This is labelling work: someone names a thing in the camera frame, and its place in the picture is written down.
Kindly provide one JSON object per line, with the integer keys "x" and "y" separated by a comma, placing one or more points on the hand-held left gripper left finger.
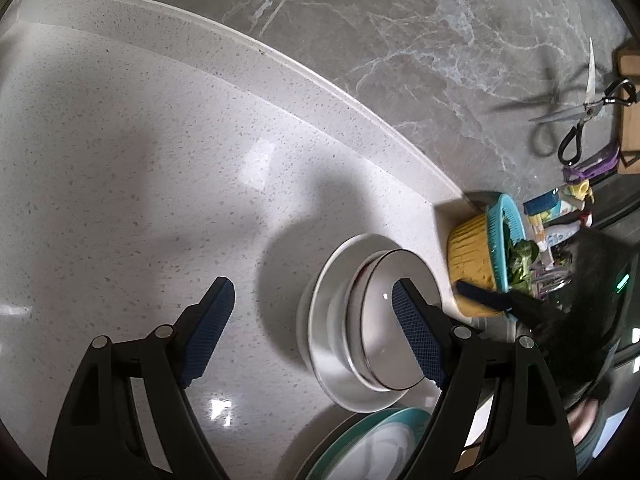
{"x": 210, "y": 330}

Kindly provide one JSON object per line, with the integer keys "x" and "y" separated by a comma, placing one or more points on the blue yellow sponge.
{"x": 541, "y": 202}

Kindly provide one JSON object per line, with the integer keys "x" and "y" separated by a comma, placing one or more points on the teal plastic colander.
{"x": 500, "y": 230}

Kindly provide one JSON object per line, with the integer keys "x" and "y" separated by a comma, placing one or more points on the yellow plastic basin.
{"x": 470, "y": 255}

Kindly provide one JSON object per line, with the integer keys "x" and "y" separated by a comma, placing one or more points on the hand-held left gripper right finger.
{"x": 417, "y": 332}

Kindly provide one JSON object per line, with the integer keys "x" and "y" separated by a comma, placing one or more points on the wooden cutting board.
{"x": 631, "y": 110}

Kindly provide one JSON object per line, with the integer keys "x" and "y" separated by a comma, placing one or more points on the person's right hand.
{"x": 586, "y": 422}

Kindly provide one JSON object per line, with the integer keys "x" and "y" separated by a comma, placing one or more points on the white detergent bottle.
{"x": 560, "y": 234}

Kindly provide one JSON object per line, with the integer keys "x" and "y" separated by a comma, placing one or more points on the large teal rim plate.
{"x": 340, "y": 452}

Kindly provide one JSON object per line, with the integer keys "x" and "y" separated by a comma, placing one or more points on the white yellow bottle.
{"x": 575, "y": 200}

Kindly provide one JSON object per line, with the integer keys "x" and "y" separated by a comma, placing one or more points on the purple plastic tool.
{"x": 592, "y": 165}

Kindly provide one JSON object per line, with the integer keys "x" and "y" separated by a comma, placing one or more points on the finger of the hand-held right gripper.
{"x": 487, "y": 297}

